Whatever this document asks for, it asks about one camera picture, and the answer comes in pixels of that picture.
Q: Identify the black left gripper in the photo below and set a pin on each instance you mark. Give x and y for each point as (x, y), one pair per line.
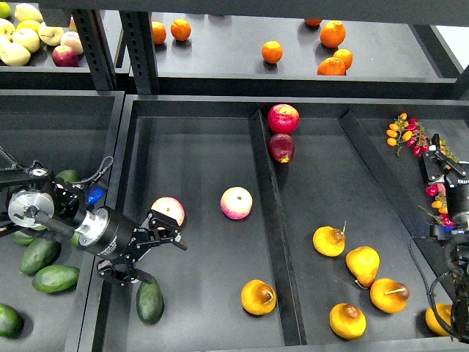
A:
(120, 233)

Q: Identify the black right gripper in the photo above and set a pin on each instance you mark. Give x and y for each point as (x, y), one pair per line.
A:
(436, 167)

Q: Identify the dark green avocado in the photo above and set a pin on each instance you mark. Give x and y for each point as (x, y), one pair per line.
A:
(149, 302)

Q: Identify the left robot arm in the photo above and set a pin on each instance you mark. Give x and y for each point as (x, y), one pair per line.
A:
(37, 198)

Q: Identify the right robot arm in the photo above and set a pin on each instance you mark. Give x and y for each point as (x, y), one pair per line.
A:
(454, 240)

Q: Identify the green avocado lower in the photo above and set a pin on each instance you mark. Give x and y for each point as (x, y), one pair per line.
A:
(55, 278)

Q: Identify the green avocado long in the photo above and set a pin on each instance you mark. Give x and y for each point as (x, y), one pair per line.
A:
(38, 255)

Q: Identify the green avocado top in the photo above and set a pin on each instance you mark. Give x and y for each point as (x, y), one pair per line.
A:
(68, 176)

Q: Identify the green avocado flat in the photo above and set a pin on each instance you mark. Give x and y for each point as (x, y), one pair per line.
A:
(21, 238)

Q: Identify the yellow pear with stem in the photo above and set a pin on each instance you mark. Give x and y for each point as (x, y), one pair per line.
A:
(389, 296)

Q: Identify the green avocado corner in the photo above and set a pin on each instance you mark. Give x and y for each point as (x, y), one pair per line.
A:
(10, 321)

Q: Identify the yellow pear bottom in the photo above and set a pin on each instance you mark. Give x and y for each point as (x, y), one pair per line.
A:
(347, 321)

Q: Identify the orange tomato vine right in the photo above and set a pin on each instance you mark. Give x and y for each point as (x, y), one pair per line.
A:
(448, 148)

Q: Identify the pink apple right bin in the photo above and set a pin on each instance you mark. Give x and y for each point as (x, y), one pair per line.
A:
(441, 189)

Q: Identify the red chili pepper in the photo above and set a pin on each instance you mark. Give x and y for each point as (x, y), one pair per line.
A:
(432, 190)

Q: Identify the red cherry tomato bunch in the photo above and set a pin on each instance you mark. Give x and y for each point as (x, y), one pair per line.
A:
(418, 141)

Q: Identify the black bin divider right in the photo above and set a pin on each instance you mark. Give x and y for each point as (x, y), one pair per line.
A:
(403, 203)

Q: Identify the black bin divider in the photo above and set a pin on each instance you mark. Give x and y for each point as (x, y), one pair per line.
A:
(403, 203)
(288, 301)

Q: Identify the orange cherry tomato bunch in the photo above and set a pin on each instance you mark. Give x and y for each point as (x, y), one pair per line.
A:
(398, 133)

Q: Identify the pink apple left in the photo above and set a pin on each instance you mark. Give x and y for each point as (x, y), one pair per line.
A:
(171, 207)

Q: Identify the pink apple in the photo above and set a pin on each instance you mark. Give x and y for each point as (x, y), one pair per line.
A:
(236, 203)
(171, 207)

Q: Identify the pink apple centre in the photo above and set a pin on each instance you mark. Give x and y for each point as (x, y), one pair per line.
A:
(236, 203)

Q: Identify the black left bin tray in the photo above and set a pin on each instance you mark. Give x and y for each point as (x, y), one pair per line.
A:
(62, 130)

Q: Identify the black bin tray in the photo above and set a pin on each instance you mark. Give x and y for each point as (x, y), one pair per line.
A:
(194, 150)
(62, 130)

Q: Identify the orange on shelf front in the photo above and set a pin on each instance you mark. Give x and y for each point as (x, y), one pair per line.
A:
(332, 66)

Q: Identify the orange on shelf right small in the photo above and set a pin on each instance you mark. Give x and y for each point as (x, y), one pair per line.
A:
(344, 55)

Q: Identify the black middle bin tray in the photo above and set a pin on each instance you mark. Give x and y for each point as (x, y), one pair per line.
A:
(194, 150)

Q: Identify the black bin divider centre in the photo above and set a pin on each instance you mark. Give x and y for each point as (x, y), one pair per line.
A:
(288, 301)

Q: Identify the dark red apple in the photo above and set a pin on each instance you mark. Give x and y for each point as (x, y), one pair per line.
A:
(281, 148)

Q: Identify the bright red apple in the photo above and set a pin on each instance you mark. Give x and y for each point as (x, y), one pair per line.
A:
(283, 118)

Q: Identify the large orange on shelf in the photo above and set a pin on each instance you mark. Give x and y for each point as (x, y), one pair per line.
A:
(333, 34)

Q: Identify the orange at shelf back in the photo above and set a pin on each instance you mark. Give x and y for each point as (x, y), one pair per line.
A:
(312, 22)

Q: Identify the red apple on left shelf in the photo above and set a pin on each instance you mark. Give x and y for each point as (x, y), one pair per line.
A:
(65, 56)

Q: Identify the orange on shelf left edge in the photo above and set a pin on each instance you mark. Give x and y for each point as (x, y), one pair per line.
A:
(158, 32)

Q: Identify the black shelf post right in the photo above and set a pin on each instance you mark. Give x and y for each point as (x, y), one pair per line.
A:
(137, 34)

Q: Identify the black shelf post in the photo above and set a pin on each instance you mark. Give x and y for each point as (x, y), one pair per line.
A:
(137, 34)
(98, 56)

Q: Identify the black shelf post left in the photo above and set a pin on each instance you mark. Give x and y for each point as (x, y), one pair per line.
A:
(98, 56)

